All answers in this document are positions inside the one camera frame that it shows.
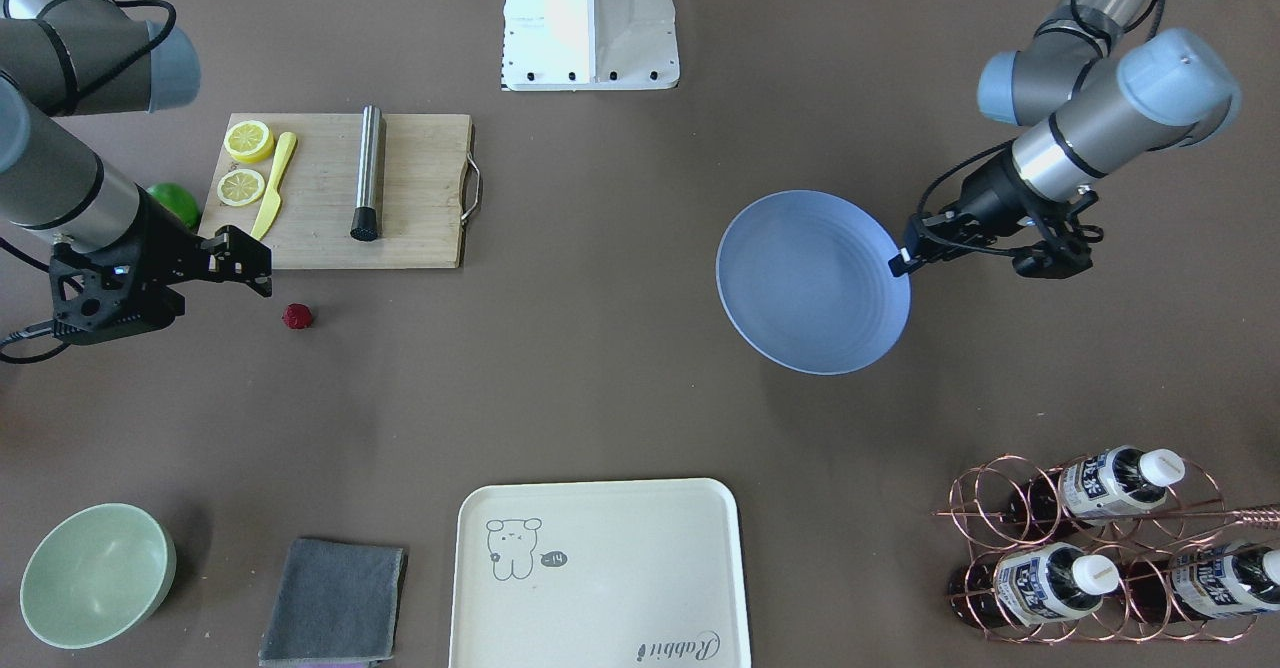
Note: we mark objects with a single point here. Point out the lemon half slice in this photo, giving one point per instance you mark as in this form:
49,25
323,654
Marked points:
249,141
241,187

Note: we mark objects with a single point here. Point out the bamboo cutting board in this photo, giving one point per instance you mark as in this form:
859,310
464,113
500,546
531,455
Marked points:
422,192

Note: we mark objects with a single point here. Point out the green lime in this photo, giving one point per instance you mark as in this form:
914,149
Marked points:
178,201

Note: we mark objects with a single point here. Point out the steel muddler black tip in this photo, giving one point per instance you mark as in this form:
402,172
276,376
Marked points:
365,221

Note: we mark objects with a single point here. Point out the yellow plastic knife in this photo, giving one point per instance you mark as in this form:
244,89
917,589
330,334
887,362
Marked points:
271,200

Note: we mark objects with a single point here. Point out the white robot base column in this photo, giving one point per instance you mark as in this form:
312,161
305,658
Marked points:
589,45

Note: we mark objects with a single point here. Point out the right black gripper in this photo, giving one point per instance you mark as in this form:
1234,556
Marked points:
163,238

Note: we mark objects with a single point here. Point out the copper wire bottle rack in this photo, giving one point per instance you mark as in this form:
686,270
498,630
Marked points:
1196,518

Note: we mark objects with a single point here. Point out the red strawberry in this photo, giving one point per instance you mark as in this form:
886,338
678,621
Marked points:
297,316

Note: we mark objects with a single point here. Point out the green bowl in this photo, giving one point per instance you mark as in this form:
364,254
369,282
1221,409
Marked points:
97,575

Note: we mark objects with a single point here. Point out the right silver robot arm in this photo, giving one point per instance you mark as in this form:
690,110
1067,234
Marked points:
80,57

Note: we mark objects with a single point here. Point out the tea bottle white cap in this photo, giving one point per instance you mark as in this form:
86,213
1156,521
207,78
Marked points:
1055,583

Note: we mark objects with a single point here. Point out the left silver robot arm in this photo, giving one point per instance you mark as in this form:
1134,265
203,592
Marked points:
1100,84

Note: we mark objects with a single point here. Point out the cream rabbit tray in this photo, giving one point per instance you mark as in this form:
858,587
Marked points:
635,573

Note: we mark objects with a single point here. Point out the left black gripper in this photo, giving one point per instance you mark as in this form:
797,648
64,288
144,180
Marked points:
989,188

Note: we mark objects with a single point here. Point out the grey folded cloth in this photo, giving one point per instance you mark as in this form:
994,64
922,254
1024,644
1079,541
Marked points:
336,606

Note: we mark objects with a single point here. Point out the blue plate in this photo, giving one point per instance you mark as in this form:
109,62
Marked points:
804,277

